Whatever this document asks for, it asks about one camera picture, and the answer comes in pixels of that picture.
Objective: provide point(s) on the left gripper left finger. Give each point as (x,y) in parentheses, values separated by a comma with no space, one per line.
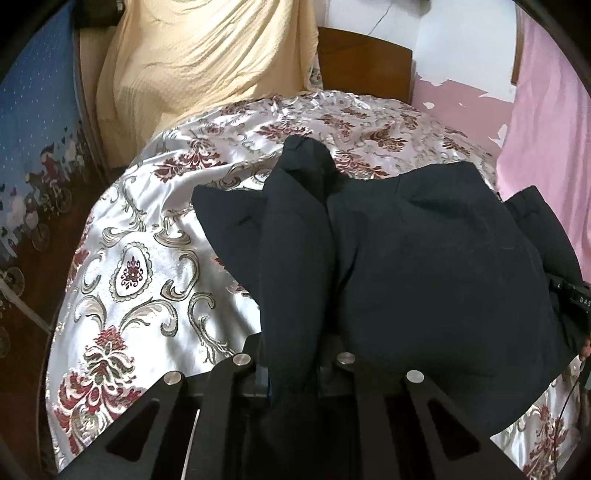
(182,427)

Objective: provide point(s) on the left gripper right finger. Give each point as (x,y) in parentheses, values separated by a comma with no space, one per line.
(404,429)

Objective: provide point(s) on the dark green large garment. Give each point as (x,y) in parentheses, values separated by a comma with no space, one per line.
(427,271)

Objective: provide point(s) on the person's right hand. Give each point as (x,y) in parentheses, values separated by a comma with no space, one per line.
(585,351)

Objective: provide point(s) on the floral satin bedspread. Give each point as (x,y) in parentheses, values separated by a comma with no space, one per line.
(146,294)

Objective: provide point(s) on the pink curtain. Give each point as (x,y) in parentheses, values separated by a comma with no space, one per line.
(548,141)

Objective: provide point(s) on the blue patterned cartoon fabric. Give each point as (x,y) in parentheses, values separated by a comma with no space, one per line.
(47,171)

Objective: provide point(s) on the brown wooden headboard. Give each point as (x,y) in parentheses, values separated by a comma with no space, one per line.
(361,64)

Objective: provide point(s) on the beige draped cloth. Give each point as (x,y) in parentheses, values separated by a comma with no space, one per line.
(171,60)

